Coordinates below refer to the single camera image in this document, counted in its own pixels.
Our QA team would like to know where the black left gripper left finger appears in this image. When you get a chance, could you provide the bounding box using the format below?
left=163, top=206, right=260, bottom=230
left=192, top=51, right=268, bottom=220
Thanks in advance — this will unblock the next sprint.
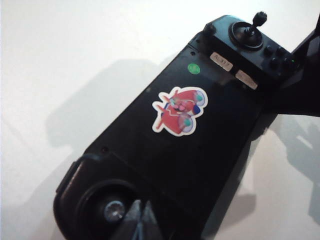
left=116, top=199, right=145, bottom=240

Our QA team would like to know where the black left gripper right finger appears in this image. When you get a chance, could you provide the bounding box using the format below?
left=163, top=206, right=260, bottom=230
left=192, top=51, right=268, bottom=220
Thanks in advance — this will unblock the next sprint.
left=139, top=199, right=171, bottom=240

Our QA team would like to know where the black remote control with joysticks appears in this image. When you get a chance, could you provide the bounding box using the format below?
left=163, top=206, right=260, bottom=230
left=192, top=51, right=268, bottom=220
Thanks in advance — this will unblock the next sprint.
left=52, top=11, right=320, bottom=240

